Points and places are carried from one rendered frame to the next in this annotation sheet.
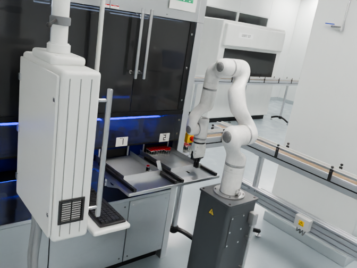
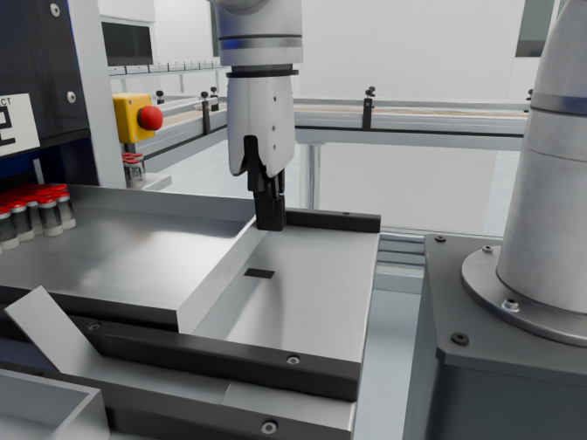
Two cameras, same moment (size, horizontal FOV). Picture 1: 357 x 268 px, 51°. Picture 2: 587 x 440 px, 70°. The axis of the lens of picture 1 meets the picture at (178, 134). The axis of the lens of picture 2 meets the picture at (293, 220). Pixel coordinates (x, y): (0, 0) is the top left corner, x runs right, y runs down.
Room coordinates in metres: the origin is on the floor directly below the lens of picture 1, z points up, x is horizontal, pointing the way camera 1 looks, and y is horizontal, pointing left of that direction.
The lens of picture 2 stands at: (1.92, 0.09, 1.09)
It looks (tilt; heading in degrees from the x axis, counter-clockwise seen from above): 22 degrees down; 326
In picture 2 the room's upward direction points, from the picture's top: straight up
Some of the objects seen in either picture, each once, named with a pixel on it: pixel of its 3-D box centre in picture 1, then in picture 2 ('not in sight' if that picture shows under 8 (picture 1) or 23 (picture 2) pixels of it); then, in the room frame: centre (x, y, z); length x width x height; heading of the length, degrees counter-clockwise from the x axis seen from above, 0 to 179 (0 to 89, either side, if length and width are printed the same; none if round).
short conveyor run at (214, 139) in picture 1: (201, 137); (148, 130); (2.95, -0.19, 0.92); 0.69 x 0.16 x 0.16; 132
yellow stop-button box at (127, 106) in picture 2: (188, 136); (124, 117); (2.65, -0.07, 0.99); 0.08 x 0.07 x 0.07; 42
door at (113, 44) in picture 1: (100, 62); not in sight; (2.11, 0.50, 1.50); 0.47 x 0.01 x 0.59; 132
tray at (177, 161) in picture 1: (169, 158); (95, 239); (2.39, 0.03, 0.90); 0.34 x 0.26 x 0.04; 43
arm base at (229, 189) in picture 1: (231, 178); (579, 209); (2.07, -0.35, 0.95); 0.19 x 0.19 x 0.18
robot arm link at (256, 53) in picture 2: (200, 139); (262, 55); (2.31, -0.14, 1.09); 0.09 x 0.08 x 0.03; 132
